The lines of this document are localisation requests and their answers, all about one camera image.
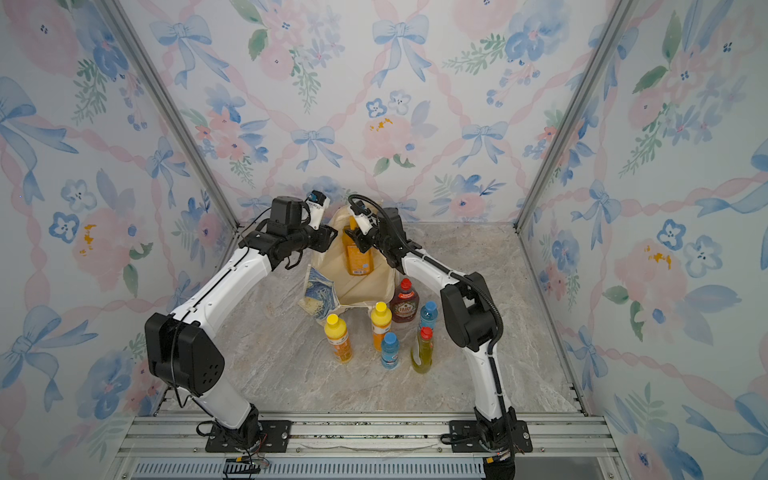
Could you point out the aluminium corner post right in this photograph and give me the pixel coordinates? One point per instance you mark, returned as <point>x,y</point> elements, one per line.
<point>607,41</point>

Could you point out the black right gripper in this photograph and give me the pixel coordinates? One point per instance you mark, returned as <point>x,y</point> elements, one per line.
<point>363,240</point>

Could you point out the orange bottle yellow cap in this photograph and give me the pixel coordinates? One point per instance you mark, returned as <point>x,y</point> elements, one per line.
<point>337,334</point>
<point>381,320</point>

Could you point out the cream canvas shopping bag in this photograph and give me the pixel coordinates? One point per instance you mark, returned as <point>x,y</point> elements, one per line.
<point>330,289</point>

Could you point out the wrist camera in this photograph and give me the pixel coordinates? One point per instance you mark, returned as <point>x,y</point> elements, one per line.
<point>362,215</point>
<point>290,213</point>

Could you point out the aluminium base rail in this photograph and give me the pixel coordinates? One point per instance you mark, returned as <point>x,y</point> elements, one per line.
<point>178,445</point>

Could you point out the aluminium corner post left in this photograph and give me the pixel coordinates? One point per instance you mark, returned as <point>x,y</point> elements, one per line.
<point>117,19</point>

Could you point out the aluminium corner post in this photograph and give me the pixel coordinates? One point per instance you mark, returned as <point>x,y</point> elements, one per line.
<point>117,19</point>
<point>607,41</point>

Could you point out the orange pump soap bottle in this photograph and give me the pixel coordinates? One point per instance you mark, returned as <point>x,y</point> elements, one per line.
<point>358,263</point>

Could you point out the small blue bottle front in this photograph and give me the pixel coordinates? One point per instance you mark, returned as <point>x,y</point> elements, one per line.
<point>390,347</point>

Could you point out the green soap bottle red cap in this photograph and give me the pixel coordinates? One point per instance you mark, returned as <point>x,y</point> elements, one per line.
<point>422,351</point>

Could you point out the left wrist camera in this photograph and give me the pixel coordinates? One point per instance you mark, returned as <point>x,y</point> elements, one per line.
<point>290,213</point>

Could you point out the small blue bottle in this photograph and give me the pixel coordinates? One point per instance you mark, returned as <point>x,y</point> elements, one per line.
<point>390,347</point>
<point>428,315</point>

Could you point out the dark red soap bottle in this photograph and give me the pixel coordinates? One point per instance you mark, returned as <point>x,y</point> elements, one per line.
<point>405,303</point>

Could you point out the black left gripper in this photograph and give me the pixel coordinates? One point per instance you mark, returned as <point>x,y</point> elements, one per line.
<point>326,238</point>

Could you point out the orange bottle yellow cap left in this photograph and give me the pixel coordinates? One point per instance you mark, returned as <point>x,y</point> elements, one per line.
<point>337,334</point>

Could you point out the orange bottle yellow cap right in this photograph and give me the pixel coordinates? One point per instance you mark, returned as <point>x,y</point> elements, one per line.
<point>381,320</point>

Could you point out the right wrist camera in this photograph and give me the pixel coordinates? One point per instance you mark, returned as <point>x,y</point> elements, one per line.
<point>362,215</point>

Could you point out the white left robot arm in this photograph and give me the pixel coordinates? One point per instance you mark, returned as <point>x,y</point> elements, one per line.
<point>180,345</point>

